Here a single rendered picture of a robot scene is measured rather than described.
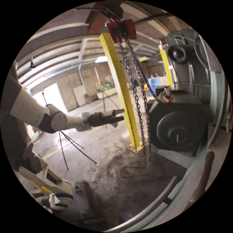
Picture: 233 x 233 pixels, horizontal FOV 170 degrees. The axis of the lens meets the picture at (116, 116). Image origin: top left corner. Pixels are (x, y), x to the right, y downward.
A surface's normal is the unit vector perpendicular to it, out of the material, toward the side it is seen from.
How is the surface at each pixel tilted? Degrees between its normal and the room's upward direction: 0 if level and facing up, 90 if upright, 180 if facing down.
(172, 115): 78
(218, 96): 72
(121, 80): 90
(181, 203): 0
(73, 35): 90
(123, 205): 0
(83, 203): 0
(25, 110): 119
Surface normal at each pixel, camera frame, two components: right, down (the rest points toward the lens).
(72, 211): -0.29, -0.88
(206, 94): -0.79, 0.44
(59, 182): -0.11, -0.94
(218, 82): -0.84, 0.15
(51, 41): 0.54, 0.18
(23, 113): 0.88, 0.38
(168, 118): -0.70, 0.30
